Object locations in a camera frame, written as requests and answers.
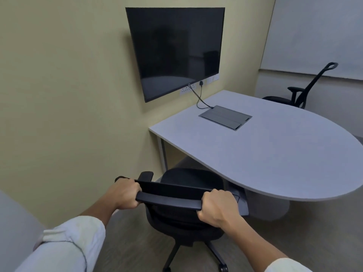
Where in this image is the white metal table leg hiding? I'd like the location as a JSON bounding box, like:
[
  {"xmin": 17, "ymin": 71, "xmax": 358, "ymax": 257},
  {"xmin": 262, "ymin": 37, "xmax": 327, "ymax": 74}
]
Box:
[{"xmin": 158, "ymin": 137, "xmax": 168, "ymax": 172}]

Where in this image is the person's left hand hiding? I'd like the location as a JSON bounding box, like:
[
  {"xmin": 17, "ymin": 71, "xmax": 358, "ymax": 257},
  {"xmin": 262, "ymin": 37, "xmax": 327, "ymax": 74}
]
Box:
[{"xmin": 105, "ymin": 177, "xmax": 142, "ymax": 214}]

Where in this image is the person's right forearm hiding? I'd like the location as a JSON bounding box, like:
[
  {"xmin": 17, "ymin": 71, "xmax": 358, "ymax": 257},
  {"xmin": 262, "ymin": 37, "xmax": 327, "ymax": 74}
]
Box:
[{"xmin": 226, "ymin": 216, "xmax": 313, "ymax": 272}]

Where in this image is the person's left forearm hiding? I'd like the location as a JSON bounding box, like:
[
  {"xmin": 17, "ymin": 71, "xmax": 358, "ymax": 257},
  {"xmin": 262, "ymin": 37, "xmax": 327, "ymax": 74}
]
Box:
[{"xmin": 15, "ymin": 205, "xmax": 119, "ymax": 272}]

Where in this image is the person's right hand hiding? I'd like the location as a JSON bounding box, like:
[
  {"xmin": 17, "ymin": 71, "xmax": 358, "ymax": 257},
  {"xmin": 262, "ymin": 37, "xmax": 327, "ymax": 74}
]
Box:
[{"xmin": 196, "ymin": 189, "xmax": 242, "ymax": 229}]

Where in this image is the white wall socket strip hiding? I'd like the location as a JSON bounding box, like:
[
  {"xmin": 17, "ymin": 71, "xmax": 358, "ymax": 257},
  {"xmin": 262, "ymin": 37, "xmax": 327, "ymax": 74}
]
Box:
[{"xmin": 179, "ymin": 75, "xmax": 220, "ymax": 96}]

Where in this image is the black wall-mounted monitor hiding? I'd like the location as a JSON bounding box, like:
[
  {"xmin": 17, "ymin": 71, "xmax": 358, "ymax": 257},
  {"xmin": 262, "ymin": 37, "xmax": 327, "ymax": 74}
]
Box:
[{"xmin": 125, "ymin": 7, "xmax": 226, "ymax": 103}]

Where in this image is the black mesh-back office chair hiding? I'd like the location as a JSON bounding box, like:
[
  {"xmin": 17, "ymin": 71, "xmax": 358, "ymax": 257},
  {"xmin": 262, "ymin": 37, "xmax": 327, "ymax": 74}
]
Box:
[{"xmin": 262, "ymin": 62, "xmax": 339, "ymax": 110}]

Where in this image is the black plug with cable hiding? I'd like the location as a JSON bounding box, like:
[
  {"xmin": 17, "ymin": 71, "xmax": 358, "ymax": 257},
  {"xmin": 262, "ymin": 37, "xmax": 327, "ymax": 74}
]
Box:
[{"xmin": 192, "ymin": 80, "xmax": 215, "ymax": 110}]

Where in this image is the white wall whiteboard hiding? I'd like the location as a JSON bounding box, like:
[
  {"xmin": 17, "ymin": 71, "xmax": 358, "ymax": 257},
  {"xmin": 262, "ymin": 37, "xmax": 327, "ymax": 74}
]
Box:
[{"xmin": 260, "ymin": 0, "xmax": 363, "ymax": 81}]

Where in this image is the black office chair with seat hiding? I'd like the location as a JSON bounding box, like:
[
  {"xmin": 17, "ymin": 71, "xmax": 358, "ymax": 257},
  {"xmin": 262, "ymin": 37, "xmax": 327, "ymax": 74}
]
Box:
[{"xmin": 115, "ymin": 168, "xmax": 251, "ymax": 272}]

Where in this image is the grey table cable box lid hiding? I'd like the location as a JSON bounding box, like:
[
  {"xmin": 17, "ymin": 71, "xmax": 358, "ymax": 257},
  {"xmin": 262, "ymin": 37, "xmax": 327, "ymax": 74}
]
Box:
[{"xmin": 198, "ymin": 105, "xmax": 253, "ymax": 131}]

